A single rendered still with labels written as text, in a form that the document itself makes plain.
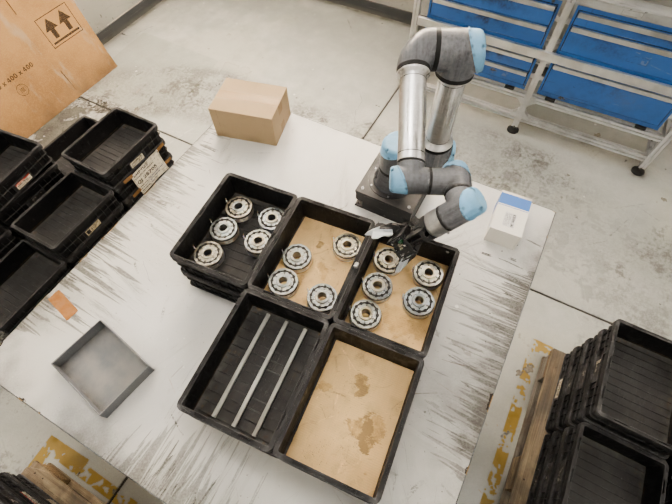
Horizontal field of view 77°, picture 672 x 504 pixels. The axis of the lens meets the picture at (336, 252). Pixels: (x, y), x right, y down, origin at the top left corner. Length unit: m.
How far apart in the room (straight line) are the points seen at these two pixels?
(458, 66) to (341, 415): 1.06
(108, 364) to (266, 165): 1.02
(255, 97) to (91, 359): 1.26
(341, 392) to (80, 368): 0.91
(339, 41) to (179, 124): 1.51
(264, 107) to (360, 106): 1.41
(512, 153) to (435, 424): 2.14
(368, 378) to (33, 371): 1.15
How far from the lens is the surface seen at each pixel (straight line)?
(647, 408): 2.02
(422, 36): 1.32
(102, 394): 1.67
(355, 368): 1.36
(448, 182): 1.16
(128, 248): 1.89
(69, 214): 2.59
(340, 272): 1.48
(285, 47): 3.91
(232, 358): 1.41
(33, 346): 1.87
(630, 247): 3.01
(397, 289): 1.46
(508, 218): 1.77
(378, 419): 1.33
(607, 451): 2.03
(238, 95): 2.09
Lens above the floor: 2.14
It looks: 59 degrees down
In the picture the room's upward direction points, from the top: 2 degrees counter-clockwise
